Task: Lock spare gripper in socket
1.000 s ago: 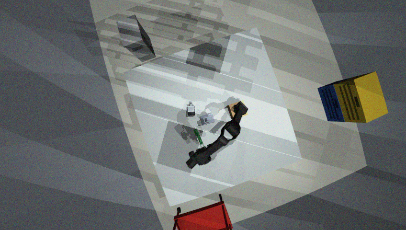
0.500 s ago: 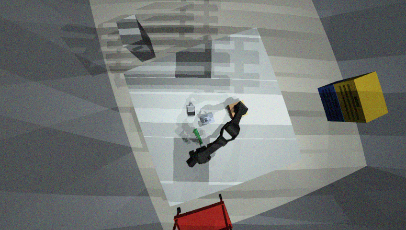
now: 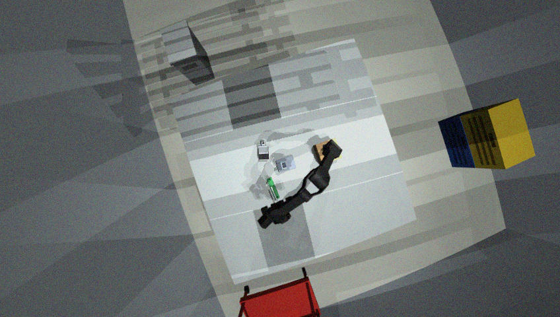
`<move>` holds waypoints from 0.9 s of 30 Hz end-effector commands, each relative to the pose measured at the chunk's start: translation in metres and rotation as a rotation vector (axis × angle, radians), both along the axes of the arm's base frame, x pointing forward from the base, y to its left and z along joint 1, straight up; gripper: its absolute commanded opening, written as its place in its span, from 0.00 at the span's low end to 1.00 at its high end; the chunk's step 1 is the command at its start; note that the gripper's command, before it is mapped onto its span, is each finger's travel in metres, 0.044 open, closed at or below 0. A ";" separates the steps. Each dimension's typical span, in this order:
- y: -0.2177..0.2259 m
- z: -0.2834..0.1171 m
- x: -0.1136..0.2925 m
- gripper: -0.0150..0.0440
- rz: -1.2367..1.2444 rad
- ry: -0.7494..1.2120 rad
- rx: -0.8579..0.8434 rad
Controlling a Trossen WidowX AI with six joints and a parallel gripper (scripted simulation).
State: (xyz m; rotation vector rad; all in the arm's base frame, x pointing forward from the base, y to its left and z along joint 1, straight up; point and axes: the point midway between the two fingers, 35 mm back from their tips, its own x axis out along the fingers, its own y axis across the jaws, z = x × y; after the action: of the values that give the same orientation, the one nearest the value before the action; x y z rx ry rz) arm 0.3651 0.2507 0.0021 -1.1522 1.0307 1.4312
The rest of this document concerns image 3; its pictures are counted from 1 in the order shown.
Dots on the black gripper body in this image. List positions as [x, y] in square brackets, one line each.
[263, 209]

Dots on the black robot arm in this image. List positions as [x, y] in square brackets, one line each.
[279, 213]

